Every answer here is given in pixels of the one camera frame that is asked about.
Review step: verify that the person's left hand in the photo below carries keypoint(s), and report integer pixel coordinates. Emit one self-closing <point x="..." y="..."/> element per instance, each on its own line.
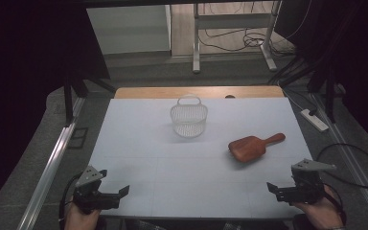
<point x="81" y="220"/>

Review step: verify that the dark square floor plate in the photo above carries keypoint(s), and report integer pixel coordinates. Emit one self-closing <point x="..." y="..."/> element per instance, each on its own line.
<point x="78" y="138"/>

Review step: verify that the white mesh plastic basket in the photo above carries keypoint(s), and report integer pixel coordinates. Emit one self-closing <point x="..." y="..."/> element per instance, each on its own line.
<point x="189" y="117"/>

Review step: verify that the black curtain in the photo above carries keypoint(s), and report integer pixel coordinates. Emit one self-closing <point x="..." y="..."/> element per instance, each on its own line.
<point x="28" y="48"/>
<point x="354" y="38"/>

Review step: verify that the wooden table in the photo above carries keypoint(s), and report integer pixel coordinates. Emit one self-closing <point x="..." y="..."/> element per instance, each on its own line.
<point x="159" y="92"/>

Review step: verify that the white metal desk frame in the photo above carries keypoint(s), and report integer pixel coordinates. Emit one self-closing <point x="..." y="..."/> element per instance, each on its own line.
<point x="230" y="20"/>

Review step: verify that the aluminium rail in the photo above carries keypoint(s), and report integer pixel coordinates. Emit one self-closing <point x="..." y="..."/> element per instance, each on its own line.
<point x="354" y="166"/>
<point x="49" y="172"/>

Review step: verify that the wooden paddle hairbrush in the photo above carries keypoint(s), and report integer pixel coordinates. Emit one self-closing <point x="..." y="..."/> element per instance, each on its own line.
<point x="250" y="148"/>

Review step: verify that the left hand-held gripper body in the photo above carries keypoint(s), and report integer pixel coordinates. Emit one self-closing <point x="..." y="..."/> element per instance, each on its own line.
<point x="91" y="196"/>

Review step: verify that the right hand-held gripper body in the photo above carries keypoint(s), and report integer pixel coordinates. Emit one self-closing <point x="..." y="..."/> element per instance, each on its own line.
<point x="306" y="187"/>

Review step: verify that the white wall panel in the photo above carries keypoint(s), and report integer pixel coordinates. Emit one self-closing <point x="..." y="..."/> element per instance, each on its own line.
<point x="131" y="28"/>

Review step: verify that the white power strip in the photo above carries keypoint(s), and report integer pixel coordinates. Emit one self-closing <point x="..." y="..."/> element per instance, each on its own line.
<point x="314" y="120"/>

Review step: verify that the person's right hand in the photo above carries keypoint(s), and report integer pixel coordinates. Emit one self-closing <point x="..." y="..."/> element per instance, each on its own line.
<point x="319" y="213"/>

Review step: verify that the black stand legs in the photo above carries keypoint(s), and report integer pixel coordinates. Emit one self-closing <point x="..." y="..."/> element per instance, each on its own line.
<point x="68" y="99"/>
<point x="330" y="96"/>

